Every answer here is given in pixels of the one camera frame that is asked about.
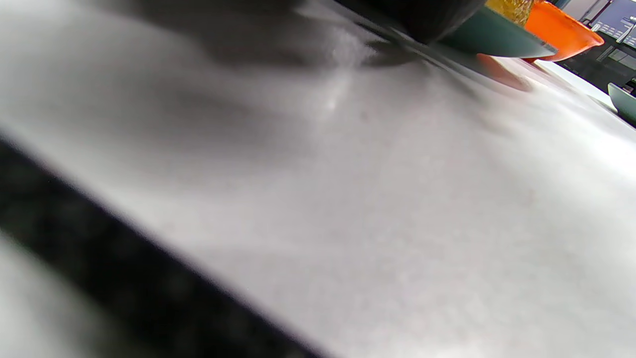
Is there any person's left hand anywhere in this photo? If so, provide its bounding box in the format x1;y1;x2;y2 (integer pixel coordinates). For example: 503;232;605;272
298;0;488;44

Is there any teal plate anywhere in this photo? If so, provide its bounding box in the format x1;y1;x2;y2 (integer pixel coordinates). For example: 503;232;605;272
437;6;558;59
607;83;636;125

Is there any brown bread slice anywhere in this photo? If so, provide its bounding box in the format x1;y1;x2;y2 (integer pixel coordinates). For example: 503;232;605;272
486;0;535;26

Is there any orange bowl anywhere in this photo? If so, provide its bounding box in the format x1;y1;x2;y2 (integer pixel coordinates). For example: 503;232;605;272
523;0;605;63

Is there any computer monitor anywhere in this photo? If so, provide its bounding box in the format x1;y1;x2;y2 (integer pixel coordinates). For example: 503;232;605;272
590;0;636;49

